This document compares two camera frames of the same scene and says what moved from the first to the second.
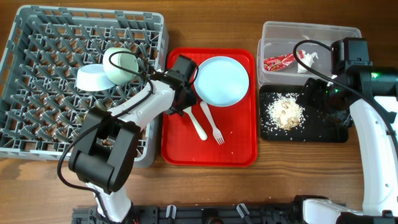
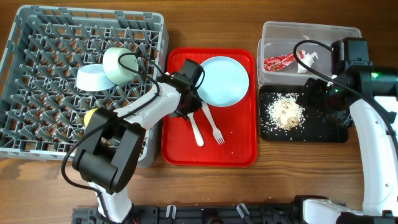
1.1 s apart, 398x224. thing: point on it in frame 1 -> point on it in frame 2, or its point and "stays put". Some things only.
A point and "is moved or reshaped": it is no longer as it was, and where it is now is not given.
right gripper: (310, 95) stays put
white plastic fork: (217, 133) stays put
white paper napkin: (308, 60) stays put
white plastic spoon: (201, 133) is moved or reshaped
